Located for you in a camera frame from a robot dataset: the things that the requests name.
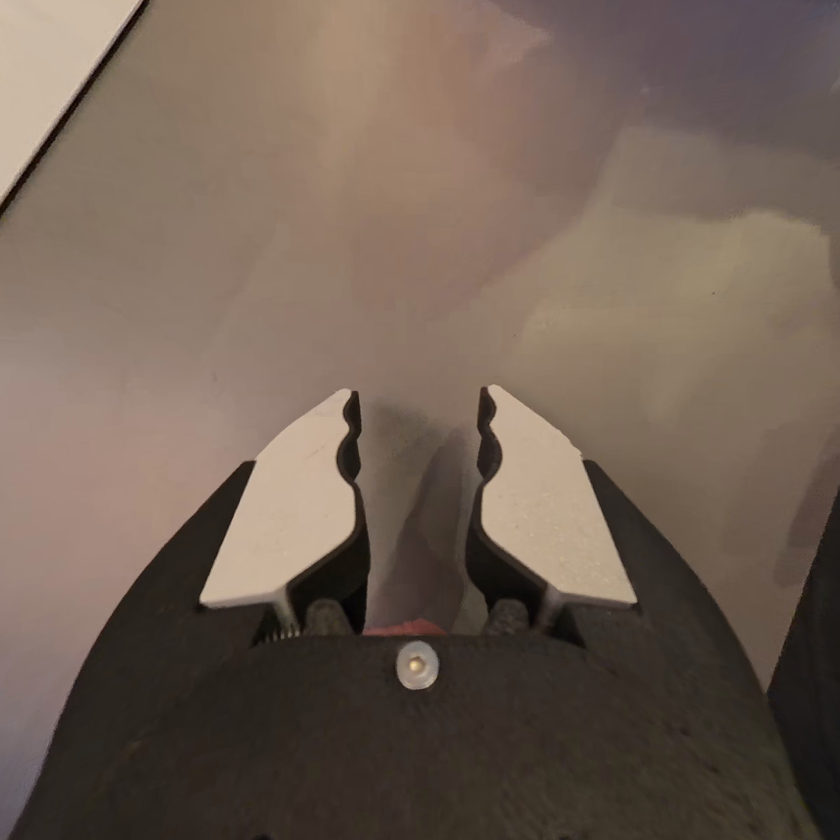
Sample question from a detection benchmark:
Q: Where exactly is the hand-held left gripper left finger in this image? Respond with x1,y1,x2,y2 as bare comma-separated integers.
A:
199,388,373,636

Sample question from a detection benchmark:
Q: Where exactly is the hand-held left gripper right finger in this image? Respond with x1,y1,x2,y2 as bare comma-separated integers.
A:
465,385,639,636

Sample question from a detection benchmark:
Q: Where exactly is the white lamp base plate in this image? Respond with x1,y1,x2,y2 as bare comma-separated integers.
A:
0,0,151,211

